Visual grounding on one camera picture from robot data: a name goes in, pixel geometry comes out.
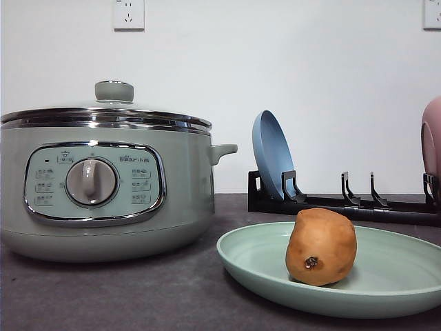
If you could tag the pink plate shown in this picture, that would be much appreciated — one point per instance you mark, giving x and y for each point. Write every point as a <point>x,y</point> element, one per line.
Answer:
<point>432,138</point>

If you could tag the blue plate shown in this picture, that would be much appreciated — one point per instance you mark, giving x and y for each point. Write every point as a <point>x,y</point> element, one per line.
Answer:
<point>272,155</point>

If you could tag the green plate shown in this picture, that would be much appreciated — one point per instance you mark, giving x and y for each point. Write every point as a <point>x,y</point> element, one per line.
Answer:
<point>255,262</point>

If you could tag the black plate rack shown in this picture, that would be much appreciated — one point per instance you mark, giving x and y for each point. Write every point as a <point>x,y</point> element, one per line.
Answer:
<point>272,206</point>

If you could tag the pale green electric steamer pot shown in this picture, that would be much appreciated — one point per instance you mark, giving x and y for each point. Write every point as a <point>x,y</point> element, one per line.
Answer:
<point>186,193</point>

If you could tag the brown potato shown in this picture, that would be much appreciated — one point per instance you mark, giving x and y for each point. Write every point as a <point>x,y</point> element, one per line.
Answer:
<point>320,248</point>

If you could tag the white wall socket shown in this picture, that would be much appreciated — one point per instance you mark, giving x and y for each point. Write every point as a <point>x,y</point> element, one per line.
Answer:
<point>129,15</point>
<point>433,13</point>

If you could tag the glass lid with green knob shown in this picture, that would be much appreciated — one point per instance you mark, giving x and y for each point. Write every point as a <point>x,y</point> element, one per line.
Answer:
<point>114,91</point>

